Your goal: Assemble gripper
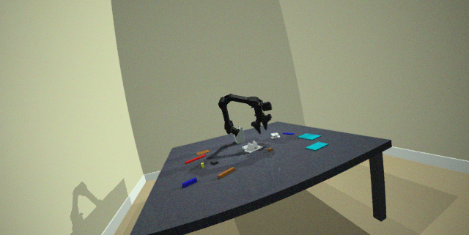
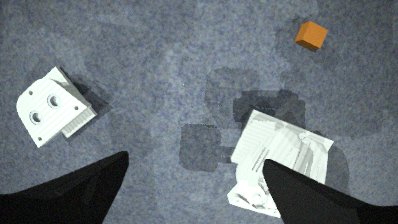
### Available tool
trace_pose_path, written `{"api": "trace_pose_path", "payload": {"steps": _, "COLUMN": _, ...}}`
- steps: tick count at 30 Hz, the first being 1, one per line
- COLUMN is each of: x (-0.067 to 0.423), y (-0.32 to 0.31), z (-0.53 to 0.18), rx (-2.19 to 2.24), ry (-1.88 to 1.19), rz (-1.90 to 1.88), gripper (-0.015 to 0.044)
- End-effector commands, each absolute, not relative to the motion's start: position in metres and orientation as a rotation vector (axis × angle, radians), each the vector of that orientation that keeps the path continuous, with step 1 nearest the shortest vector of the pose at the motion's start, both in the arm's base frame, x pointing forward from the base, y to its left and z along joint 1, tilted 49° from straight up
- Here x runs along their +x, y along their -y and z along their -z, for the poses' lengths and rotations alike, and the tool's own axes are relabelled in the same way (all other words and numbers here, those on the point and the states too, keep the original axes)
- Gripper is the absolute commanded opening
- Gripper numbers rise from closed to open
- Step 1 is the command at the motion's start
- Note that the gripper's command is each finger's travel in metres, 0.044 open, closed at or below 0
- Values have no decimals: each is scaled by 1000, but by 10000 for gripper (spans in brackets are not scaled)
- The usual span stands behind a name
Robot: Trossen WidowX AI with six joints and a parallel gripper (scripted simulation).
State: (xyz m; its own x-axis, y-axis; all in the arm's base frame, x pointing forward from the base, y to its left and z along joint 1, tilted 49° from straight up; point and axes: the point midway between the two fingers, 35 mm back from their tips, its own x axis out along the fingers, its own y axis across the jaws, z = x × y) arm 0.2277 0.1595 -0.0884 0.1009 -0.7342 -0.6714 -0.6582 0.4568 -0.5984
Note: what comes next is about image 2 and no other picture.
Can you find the orange cube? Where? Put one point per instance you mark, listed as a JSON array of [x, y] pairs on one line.
[[311, 35]]

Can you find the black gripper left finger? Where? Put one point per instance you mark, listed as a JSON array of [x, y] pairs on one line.
[[80, 197]]

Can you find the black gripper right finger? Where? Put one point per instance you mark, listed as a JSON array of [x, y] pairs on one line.
[[302, 200]]

